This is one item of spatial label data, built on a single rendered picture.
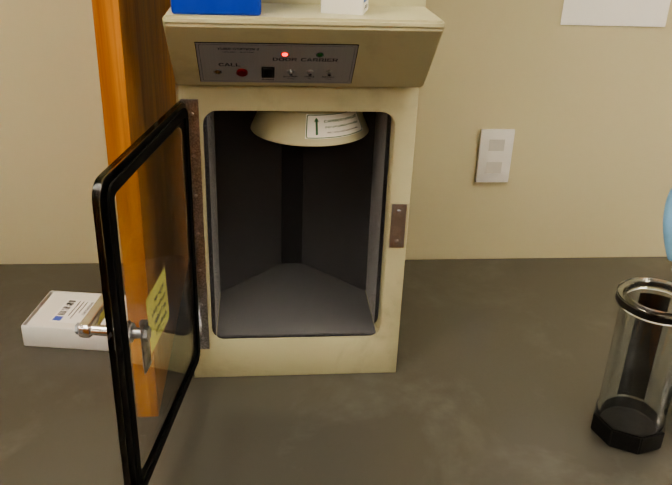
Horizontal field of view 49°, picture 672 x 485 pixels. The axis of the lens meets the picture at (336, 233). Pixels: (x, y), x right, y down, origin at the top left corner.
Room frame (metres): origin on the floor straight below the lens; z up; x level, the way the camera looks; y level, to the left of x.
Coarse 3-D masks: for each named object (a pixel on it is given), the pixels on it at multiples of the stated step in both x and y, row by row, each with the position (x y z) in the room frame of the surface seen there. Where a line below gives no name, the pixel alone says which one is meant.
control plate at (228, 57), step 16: (208, 48) 0.87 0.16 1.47; (224, 48) 0.88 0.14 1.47; (240, 48) 0.88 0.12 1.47; (256, 48) 0.88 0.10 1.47; (272, 48) 0.88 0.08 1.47; (288, 48) 0.88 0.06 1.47; (304, 48) 0.88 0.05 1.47; (320, 48) 0.89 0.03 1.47; (336, 48) 0.89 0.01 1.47; (352, 48) 0.89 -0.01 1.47; (208, 64) 0.90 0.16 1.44; (224, 64) 0.90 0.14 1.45; (240, 64) 0.90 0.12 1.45; (256, 64) 0.90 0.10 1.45; (272, 64) 0.90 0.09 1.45; (288, 64) 0.91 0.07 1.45; (304, 64) 0.91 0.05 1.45; (320, 64) 0.91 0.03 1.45; (336, 64) 0.91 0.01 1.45; (352, 64) 0.91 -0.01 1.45; (208, 80) 0.92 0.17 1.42; (224, 80) 0.92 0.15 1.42; (240, 80) 0.93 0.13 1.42; (256, 80) 0.93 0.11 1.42; (272, 80) 0.93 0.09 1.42; (288, 80) 0.93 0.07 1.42; (304, 80) 0.93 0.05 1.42; (320, 80) 0.94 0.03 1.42; (336, 80) 0.94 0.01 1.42
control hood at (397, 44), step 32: (192, 32) 0.85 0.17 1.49; (224, 32) 0.86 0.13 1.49; (256, 32) 0.86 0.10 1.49; (288, 32) 0.86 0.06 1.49; (320, 32) 0.86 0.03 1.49; (352, 32) 0.87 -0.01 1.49; (384, 32) 0.87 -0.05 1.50; (416, 32) 0.87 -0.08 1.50; (192, 64) 0.90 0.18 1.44; (384, 64) 0.92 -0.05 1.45; (416, 64) 0.92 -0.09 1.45
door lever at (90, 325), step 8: (96, 304) 0.72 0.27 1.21; (88, 312) 0.70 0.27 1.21; (96, 312) 0.70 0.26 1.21; (88, 320) 0.69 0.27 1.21; (96, 320) 0.69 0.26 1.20; (80, 328) 0.67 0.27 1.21; (88, 328) 0.67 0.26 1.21; (96, 328) 0.68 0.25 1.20; (104, 328) 0.68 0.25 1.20; (80, 336) 0.67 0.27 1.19; (88, 336) 0.67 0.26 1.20
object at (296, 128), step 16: (272, 112) 1.02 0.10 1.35; (288, 112) 1.01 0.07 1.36; (304, 112) 1.00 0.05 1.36; (320, 112) 1.01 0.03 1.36; (336, 112) 1.01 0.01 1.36; (352, 112) 1.03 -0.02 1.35; (256, 128) 1.03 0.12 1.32; (272, 128) 1.01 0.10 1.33; (288, 128) 1.00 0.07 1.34; (304, 128) 0.99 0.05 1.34; (320, 128) 1.00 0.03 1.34; (336, 128) 1.00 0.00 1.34; (352, 128) 1.02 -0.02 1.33; (368, 128) 1.08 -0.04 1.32; (288, 144) 0.99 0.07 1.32; (304, 144) 0.98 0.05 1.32; (320, 144) 0.99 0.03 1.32; (336, 144) 0.99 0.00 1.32
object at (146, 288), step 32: (160, 160) 0.82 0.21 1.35; (96, 192) 0.64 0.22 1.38; (128, 192) 0.71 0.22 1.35; (160, 192) 0.81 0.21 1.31; (96, 224) 0.63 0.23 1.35; (128, 224) 0.70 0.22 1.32; (160, 224) 0.80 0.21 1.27; (128, 256) 0.69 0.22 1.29; (160, 256) 0.79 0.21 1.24; (128, 288) 0.68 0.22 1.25; (160, 288) 0.78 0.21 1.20; (128, 320) 0.67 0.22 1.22; (160, 320) 0.77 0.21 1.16; (192, 320) 0.91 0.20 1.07; (160, 352) 0.77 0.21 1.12; (192, 352) 0.90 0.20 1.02; (160, 384) 0.76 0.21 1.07; (160, 416) 0.75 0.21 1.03; (128, 480) 0.63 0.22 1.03
